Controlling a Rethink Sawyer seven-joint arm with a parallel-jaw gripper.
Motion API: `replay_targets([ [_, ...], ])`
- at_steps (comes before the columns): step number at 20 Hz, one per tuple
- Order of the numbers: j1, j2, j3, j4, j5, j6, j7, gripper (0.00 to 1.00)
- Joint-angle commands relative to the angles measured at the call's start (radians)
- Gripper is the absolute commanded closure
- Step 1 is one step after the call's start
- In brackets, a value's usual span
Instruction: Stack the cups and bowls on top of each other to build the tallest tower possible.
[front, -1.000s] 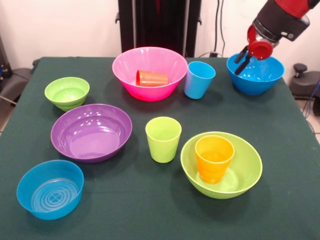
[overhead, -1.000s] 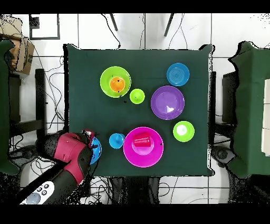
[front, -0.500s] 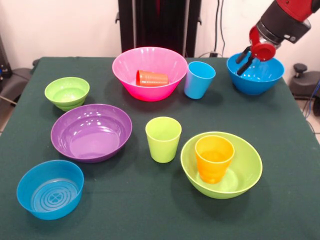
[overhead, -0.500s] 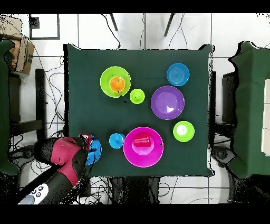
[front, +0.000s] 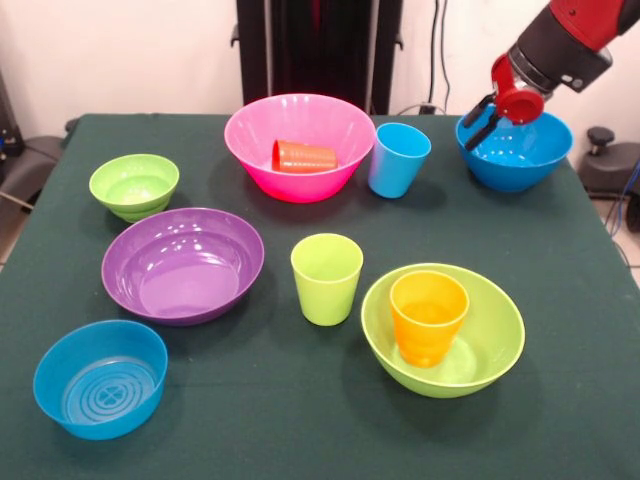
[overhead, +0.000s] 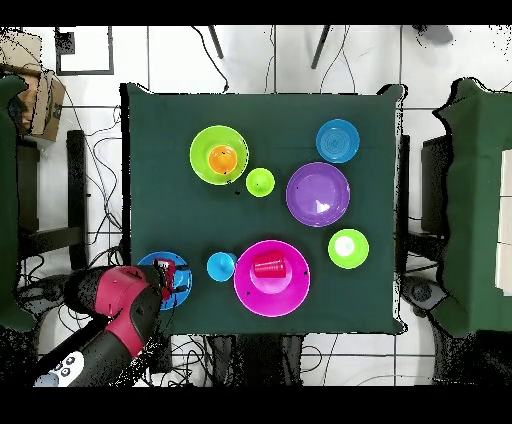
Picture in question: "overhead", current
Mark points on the black power strip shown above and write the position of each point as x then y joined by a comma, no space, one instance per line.
164,356

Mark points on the large green plastic bowl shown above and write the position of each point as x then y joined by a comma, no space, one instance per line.
200,156

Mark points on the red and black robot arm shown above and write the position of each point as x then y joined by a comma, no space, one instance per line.
120,292

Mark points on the orange plastic cup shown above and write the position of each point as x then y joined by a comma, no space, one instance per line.
222,160

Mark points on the red plastic cup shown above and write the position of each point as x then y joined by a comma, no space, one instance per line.
270,266

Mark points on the green plastic cup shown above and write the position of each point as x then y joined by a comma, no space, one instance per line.
260,182

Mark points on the black metal stand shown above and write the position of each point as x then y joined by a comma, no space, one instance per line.
77,200

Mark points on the pink plastic bowl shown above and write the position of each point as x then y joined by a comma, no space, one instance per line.
272,300

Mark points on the blue plastic cup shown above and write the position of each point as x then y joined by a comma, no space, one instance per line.
220,267

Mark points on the person's foot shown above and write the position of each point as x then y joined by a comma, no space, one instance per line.
438,35

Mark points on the black square frame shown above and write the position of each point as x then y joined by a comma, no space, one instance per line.
64,43

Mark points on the grey pedestal foot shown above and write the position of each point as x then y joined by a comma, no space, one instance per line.
422,292
44,296

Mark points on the small blue patterned bowl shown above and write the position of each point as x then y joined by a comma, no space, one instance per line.
338,140

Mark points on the black tripod leg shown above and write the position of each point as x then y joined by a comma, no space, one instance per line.
321,48
216,42

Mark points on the dark green tablecloth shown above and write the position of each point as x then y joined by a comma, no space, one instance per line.
280,120

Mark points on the cardboard box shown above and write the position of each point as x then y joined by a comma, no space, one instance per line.
46,104
20,52

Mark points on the small green ribbed bowl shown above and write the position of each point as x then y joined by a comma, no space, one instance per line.
348,248

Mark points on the purple plastic bowl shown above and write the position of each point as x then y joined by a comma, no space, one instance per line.
316,192

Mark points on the large blue plastic bowl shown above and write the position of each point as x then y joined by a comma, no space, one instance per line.
184,280

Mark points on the green cloth side table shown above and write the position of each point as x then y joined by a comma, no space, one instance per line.
472,200
8,200

